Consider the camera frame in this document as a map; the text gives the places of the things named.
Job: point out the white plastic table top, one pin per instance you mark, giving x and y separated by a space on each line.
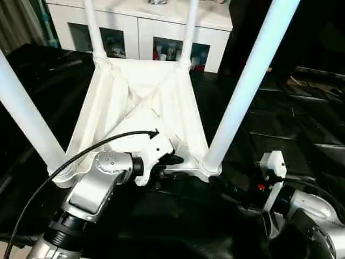
151 81

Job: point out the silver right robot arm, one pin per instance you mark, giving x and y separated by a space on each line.
310 199

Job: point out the black table mat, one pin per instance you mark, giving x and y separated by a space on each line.
296 121

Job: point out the white glass-door cabinet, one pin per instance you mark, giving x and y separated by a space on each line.
137 35

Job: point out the small patterned ornament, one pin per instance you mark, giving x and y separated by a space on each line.
157 1

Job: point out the grey curtain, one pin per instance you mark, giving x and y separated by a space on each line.
19 24

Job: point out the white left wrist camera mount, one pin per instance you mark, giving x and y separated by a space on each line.
153 145

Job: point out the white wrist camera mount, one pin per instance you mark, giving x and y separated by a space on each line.
153 145
275 162

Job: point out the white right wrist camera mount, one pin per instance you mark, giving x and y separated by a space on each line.
275 162

